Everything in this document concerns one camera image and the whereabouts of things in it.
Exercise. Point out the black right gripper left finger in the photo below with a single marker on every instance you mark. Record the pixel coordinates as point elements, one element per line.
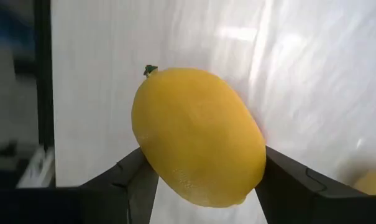
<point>138,193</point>

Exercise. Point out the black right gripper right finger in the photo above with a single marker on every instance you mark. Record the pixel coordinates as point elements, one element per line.
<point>287,189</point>

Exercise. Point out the yellow lemon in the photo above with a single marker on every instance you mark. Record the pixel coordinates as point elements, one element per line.
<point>372,183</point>
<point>197,137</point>

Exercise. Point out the black metal table frame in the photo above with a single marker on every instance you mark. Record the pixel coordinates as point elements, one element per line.
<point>44,77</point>

